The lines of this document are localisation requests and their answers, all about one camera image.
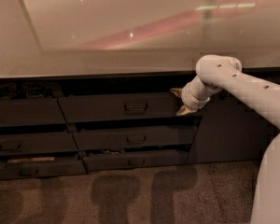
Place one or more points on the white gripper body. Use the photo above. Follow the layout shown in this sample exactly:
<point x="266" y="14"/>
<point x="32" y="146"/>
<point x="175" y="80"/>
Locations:
<point x="188" y="99"/>

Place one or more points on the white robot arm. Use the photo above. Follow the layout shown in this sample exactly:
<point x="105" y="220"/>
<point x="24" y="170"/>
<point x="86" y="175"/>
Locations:
<point x="215" y="73"/>

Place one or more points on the items in top left drawer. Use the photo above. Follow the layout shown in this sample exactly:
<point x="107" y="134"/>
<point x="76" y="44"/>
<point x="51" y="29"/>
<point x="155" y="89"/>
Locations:
<point x="24" y="90"/>

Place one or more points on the pale item in bottom drawer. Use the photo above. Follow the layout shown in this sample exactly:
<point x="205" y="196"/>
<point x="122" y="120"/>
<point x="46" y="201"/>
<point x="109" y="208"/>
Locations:
<point x="35" y="159"/>

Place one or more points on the dark grey cabinet door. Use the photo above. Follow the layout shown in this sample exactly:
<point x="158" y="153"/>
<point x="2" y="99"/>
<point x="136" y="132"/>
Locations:
<point x="230" y="131"/>

